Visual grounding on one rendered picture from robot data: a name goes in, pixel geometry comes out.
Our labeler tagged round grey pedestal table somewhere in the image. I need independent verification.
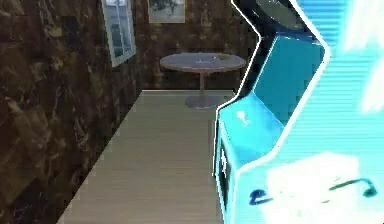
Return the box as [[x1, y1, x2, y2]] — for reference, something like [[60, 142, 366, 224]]
[[159, 52, 247, 110]]

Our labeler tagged white framed window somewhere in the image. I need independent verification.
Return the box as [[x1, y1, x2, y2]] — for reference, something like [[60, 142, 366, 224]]
[[100, 0, 137, 68]]

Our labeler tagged framed wall picture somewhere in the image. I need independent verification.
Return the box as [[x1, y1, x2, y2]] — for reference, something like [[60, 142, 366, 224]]
[[146, 0, 186, 25]]

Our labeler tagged blue arcade machine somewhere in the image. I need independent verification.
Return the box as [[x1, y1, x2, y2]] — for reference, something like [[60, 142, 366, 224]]
[[211, 0, 384, 224]]

